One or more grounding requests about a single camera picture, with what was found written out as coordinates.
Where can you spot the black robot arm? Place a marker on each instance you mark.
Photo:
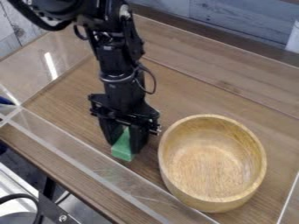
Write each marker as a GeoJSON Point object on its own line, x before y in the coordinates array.
{"type": "Point", "coordinates": [104, 23]}

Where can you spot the brown wooden bowl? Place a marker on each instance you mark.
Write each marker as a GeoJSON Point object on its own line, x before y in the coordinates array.
{"type": "Point", "coordinates": [212, 162]}

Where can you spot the clear acrylic front wall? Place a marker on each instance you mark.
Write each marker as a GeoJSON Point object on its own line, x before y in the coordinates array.
{"type": "Point", "coordinates": [125, 197]}

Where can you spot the green rectangular block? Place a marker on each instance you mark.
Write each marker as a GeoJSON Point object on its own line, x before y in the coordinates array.
{"type": "Point", "coordinates": [120, 149]}

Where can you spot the black metal stand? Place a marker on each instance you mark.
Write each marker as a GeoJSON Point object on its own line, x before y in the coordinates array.
{"type": "Point", "coordinates": [49, 210]}

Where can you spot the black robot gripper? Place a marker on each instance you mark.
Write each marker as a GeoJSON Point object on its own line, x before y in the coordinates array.
{"type": "Point", "coordinates": [119, 107]}

